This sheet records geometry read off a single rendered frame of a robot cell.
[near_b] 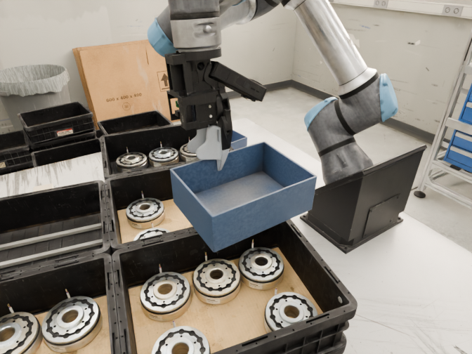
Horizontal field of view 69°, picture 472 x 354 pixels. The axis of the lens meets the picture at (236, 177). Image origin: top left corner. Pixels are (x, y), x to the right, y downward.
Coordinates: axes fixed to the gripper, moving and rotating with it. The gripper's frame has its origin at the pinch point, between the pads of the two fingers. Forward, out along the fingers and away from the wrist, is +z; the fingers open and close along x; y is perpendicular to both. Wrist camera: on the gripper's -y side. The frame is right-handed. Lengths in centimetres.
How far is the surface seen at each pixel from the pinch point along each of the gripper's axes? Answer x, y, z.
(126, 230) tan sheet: -29.5, 15.5, 26.1
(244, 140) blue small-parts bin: -73, -48, 28
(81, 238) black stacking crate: -32.4, 26.7, 25.9
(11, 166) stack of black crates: -185, 54, 53
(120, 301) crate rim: 2.4, 23.2, 19.7
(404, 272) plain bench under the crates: 10, -49, 44
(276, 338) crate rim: 21.8, 3.5, 22.1
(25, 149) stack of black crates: -184, 44, 45
